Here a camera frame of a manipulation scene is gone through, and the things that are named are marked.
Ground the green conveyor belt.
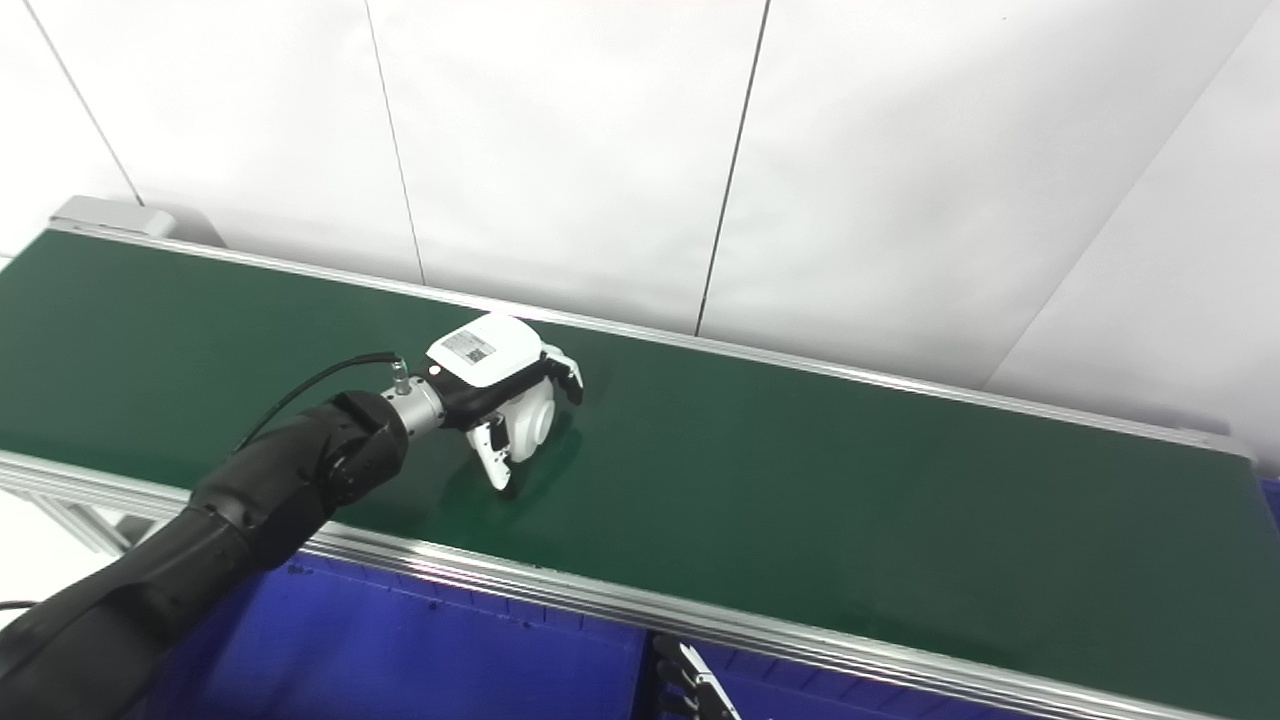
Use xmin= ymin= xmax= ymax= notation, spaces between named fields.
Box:
xmin=0 ymin=222 xmax=1280 ymax=720
xmin=0 ymin=230 xmax=1280 ymax=720

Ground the white plastic cylindrical part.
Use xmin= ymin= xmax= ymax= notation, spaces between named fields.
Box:
xmin=497 ymin=378 xmax=563 ymax=464

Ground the grey conveyor motor box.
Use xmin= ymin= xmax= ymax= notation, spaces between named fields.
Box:
xmin=48 ymin=195 xmax=226 ymax=248

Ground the aluminium conveyor support leg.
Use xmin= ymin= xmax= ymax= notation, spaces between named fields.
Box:
xmin=0 ymin=490 xmax=151 ymax=556

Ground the left robot hand, white black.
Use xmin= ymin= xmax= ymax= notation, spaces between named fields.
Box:
xmin=420 ymin=313 xmax=586 ymax=491

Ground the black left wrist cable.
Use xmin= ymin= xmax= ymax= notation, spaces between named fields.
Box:
xmin=0 ymin=350 xmax=411 ymax=613

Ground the right robot hand, white black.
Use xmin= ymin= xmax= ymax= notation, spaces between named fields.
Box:
xmin=652 ymin=635 xmax=743 ymax=720

